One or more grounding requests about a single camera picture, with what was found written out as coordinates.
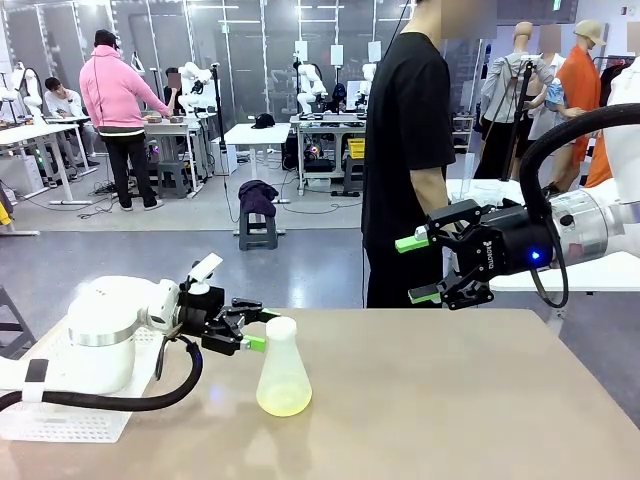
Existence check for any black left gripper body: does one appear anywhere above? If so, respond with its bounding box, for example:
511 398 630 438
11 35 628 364
178 285 237 349

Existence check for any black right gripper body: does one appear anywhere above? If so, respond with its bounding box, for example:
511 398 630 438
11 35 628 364
478 204 559 277

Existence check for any translucent conical flask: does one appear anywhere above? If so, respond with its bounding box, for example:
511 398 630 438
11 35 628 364
255 335 314 418

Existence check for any person's right forearm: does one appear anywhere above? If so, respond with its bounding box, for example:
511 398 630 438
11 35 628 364
410 167 454 231

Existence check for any gray step stool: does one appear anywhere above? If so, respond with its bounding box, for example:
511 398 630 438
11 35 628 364
156 160 194 200
238 199 279 252

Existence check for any white side table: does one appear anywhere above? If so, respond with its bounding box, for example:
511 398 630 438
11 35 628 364
444 177 640 321

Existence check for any person in black t-shirt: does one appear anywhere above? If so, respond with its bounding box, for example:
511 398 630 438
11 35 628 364
360 0 499 309

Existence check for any dark purple clothing pile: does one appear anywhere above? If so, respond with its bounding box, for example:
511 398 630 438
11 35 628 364
237 179 280 218

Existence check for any black tripod pole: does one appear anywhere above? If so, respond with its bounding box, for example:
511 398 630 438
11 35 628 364
499 54 539 181

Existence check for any mannequin in gray shirt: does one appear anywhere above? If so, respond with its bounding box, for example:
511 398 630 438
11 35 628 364
473 20 556 181

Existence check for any white computer case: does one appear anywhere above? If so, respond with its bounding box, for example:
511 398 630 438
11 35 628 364
209 137 239 177

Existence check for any white perforated plastic basket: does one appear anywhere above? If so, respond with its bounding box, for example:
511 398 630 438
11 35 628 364
0 319 169 444

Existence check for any mannequin in orange dress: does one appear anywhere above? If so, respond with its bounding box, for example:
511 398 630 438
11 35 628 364
554 19 614 189

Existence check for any small white table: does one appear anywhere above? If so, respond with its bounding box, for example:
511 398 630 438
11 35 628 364
223 122 292 206

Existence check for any dark metal stool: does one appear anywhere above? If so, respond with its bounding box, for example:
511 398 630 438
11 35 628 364
0 284 37 360

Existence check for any seated person with blurred face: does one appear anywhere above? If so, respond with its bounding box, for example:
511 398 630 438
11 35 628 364
162 67 186 119

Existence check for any person in pink hoodie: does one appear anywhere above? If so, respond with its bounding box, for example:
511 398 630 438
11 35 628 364
78 28 174 212

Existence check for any white work desk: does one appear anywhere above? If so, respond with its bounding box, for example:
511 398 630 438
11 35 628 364
0 122 96 206

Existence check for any seated person in white shirt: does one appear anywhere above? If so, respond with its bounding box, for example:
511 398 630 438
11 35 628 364
43 77 101 166

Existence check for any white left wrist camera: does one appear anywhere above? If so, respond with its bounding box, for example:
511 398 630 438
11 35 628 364
185 252 224 296

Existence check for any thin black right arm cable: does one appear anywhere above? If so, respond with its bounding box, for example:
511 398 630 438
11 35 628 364
529 214 571 309

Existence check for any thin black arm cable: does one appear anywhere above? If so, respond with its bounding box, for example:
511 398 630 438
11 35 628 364
529 214 571 309
153 332 176 382

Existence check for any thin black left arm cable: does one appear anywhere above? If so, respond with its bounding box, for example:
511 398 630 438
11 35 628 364
153 332 176 382

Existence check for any thick black right arm hose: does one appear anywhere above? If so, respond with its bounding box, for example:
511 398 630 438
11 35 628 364
519 102 640 226

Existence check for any metal frame workbench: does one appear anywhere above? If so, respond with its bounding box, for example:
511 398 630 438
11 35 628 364
289 113 369 197

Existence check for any white velcro hose strap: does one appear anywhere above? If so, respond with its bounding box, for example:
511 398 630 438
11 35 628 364
20 357 51 404

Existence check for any black camera stand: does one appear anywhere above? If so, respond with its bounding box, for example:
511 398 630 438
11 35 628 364
210 63 227 177

